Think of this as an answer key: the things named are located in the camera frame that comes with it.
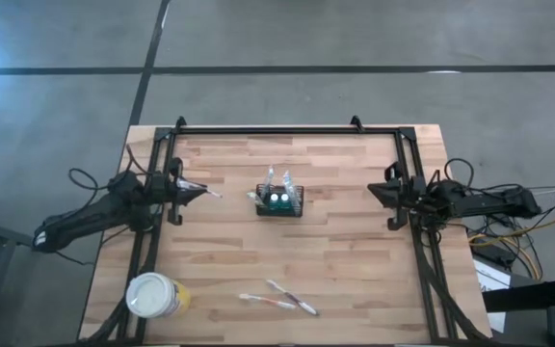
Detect turquoise toothbrush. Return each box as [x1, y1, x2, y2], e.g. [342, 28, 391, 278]
[280, 168, 296, 194]

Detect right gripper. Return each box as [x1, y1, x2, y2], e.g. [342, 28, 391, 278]
[367, 161, 433, 231]

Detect yellow white wipes canister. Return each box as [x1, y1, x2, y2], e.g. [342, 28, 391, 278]
[125, 271, 193, 320]

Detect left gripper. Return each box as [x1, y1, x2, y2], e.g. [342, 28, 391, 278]
[147, 157, 209, 227]

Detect yellow cable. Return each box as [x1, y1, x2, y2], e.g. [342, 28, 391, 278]
[467, 216, 555, 281]

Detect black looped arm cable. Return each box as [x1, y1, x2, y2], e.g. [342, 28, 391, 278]
[66, 167, 101, 193]

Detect black wire caddy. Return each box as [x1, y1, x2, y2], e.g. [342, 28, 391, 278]
[255, 183, 305, 218]

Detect white cable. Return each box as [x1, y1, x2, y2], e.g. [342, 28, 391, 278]
[522, 188, 555, 200]

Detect black stand base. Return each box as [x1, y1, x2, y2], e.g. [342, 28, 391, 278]
[481, 278, 555, 347]

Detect black power brick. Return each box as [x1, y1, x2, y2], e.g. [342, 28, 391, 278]
[472, 240, 517, 269]

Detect black aluminium table frame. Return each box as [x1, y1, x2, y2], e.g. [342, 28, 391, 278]
[78, 115, 495, 346]

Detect white paper sheet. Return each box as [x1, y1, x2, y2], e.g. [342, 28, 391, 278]
[473, 259, 509, 334]

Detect blue toothbrush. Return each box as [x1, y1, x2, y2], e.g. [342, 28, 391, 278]
[261, 164, 277, 201]

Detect orange toothbrush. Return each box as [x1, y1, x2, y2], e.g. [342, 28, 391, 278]
[237, 292, 298, 311]

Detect purple toothbrush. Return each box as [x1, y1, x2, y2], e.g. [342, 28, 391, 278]
[175, 176, 224, 200]
[265, 279, 321, 317]

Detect white green toothbrush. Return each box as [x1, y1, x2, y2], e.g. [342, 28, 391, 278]
[290, 185, 304, 216]

